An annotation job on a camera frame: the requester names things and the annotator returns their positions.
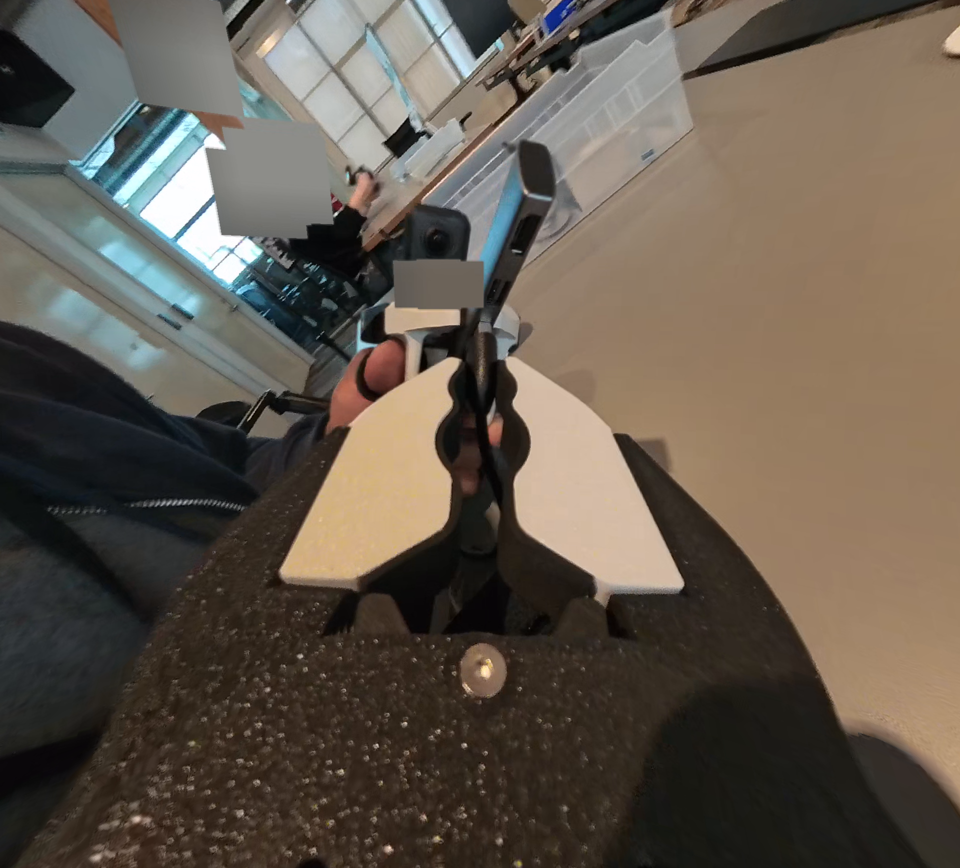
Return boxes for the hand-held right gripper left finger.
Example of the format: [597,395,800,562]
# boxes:
[278,354,475,599]

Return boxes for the black usb cable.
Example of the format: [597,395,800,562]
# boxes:
[447,301,514,557]

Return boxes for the grey usb hub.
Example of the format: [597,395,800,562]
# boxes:
[482,139,561,317]

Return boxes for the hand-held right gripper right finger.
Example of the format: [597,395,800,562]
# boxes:
[492,354,687,602]

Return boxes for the black office chair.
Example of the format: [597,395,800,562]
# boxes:
[381,117,430,160]

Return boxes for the clear plastic bin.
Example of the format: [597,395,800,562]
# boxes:
[425,10,697,266]

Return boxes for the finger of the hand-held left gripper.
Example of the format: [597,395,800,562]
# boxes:
[489,304,523,356]
[384,304,484,362]

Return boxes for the person's torso in dark jacket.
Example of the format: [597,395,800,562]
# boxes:
[0,478,256,809]

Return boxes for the person's left hand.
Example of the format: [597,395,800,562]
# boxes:
[327,340,409,431]

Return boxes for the person's left forearm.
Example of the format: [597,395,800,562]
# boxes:
[0,321,334,509]

